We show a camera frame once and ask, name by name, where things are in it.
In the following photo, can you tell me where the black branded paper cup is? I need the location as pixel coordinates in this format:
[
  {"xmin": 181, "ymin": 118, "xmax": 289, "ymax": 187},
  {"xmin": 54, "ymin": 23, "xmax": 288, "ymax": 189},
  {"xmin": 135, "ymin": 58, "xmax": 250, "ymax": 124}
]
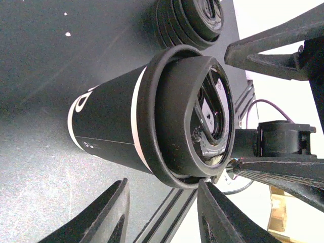
[{"xmin": 67, "ymin": 66, "xmax": 152, "ymax": 174}]

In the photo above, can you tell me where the black cup lid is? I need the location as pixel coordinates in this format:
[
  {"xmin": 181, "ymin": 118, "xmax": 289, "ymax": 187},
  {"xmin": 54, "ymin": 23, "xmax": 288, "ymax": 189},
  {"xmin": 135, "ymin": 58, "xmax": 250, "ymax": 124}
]
[{"xmin": 131, "ymin": 45, "xmax": 235, "ymax": 189}]

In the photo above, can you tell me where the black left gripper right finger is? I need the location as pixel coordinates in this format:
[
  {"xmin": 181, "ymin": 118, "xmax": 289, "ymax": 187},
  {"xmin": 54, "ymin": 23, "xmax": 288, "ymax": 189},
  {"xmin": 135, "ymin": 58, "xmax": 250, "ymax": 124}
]
[{"xmin": 197, "ymin": 180, "xmax": 278, "ymax": 242}]

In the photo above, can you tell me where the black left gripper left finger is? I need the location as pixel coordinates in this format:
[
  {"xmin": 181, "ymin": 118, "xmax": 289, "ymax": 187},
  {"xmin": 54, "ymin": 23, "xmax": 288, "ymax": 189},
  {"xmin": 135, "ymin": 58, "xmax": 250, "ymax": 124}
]
[{"xmin": 40, "ymin": 178, "xmax": 130, "ymax": 242}]

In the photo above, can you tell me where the stack of black cup lids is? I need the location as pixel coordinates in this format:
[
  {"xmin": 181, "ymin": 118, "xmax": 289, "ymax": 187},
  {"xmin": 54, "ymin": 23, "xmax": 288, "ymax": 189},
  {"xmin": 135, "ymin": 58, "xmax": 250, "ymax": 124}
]
[{"xmin": 151, "ymin": 0, "xmax": 224, "ymax": 50}]

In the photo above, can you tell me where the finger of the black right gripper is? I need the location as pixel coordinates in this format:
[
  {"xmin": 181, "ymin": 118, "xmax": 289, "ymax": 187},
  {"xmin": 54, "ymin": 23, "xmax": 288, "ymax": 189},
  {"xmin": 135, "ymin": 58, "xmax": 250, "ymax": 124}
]
[
  {"xmin": 224, "ymin": 5, "xmax": 323, "ymax": 81},
  {"xmin": 230, "ymin": 157, "xmax": 323, "ymax": 211}
]

